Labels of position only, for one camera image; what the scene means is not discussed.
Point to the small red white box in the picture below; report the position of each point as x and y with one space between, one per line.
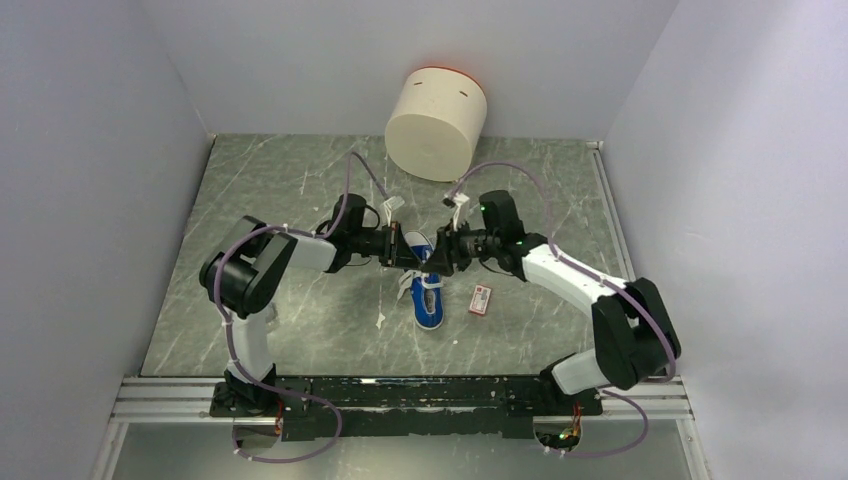
480 300

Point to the aluminium frame rail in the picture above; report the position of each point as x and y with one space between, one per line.
187 400

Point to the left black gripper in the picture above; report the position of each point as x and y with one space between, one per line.
396 250

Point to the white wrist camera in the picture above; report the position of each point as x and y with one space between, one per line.
458 204
390 208

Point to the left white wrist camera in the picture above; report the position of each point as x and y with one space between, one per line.
390 208

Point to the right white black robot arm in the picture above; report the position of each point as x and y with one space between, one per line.
633 337

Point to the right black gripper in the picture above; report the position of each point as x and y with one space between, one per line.
448 240

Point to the white shoelace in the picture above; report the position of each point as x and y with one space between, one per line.
415 284

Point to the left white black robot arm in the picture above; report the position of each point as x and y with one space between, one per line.
242 276

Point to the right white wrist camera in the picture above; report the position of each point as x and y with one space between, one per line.
458 204

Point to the blue canvas sneaker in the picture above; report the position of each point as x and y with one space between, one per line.
429 313

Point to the cream cylindrical container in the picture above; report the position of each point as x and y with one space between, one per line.
436 124

